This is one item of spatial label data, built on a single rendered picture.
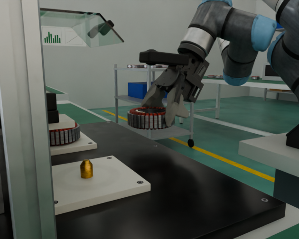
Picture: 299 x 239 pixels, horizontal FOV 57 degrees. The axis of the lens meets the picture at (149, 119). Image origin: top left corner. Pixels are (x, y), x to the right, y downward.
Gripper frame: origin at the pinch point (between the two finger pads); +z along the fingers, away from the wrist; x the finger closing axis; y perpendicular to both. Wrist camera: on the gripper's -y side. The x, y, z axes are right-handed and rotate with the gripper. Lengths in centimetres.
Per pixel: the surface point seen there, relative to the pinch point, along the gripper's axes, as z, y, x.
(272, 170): -27, 200, 95
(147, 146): 5.9, 1.7, -2.0
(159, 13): -281, 208, 515
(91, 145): 11.4, -8.9, 2.4
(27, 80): 5.8, -31.3, -34.0
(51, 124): 9.1, -24.0, -17.3
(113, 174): 12.5, -11.0, -15.7
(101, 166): 12.6, -11.3, -11.4
